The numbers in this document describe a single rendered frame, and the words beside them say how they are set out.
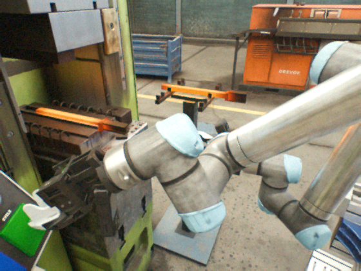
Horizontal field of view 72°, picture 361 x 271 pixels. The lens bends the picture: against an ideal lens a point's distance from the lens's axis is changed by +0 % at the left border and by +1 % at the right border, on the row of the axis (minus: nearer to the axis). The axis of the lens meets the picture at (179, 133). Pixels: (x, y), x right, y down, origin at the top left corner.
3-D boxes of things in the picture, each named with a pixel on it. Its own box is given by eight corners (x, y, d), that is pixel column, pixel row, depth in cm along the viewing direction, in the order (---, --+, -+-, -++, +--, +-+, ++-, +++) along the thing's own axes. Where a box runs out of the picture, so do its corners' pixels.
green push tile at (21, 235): (50, 223, 53) (23, 201, 50) (34, 255, 47) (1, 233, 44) (44, 226, 54) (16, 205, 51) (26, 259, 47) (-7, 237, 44)
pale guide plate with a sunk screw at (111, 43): (120, 50, 112) (116, 8, 103) (109, 54, 104) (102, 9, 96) (117, 50, 112) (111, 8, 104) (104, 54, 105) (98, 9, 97)
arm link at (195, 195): (241, 193, 46) (213, 142, 45) (219, 237, 38) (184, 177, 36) (207, 198, 51) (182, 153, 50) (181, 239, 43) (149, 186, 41)
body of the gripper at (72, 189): (50, 167, 46) (102, 138, 44) (81, 196, 50) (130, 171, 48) (30, 196, 40) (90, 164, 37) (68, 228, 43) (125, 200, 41)
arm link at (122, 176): (150, 162, 47) (147, 192, 40) (130, 172, 48) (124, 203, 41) (126, 132, 43) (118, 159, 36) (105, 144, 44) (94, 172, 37)
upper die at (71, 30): (104, 41, 82) (99, 9, 78) (57, 52, 66) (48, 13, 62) (14, 34, 96) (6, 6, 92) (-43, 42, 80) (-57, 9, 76)
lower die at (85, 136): (117, 134, 100) (115, 115, 96) (82, 161, 84) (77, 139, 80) (40, 117, 114) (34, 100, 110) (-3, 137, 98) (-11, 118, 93)
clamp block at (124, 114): (133, 122, 110) (131, 108, 106) (122, 130, 103) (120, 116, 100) (110, 117, 114) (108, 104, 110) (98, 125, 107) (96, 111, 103)
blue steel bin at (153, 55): (182, 71, 522) (182, 34, 487) (171, 82, 455) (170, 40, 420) (130, 67, 551) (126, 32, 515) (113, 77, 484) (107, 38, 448)
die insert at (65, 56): (76, 59, 86) (72, 40, 83) (59, 64, 80) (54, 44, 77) (14, 52, 96) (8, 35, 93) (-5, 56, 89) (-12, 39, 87)
